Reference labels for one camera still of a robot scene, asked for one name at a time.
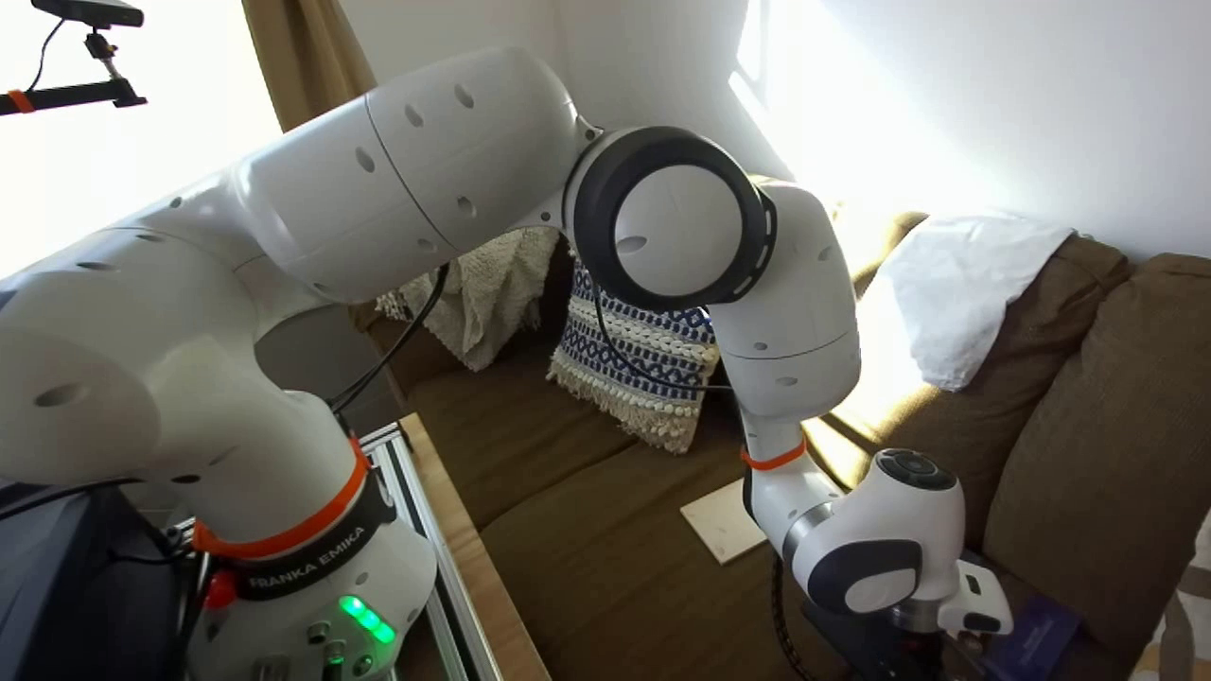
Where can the aluminium profile frame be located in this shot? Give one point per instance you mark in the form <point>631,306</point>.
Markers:
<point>419,533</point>

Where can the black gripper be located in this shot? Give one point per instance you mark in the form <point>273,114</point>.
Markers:
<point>894,645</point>

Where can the white paper card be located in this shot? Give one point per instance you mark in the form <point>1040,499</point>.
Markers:
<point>720,520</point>

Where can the black controller box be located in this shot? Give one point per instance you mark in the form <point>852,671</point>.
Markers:
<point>63,593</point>

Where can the blue white patterned cushion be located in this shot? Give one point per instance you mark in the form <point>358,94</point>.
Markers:
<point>646,381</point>

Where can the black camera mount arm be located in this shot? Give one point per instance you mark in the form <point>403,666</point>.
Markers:
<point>78,94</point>

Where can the white towel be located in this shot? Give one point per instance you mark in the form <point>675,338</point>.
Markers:
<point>970,298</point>

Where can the wooden board edge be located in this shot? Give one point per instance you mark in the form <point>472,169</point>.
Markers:
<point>476,553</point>

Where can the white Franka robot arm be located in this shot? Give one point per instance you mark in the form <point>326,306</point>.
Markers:
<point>419,191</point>

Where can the black camera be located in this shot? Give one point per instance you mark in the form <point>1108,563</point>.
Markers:
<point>88,12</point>

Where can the red connector plug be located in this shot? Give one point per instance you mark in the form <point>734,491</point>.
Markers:
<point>221,588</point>

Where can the brown fabric sofa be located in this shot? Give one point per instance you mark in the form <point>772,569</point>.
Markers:
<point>592,553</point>

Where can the white fabric with brown stripes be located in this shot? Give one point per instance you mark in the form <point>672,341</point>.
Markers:
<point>1175,636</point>

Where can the tan curtain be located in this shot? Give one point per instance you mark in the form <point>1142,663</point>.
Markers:
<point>304,60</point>

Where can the beige fringed throw blanket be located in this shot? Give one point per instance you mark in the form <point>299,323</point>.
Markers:
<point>486,309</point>

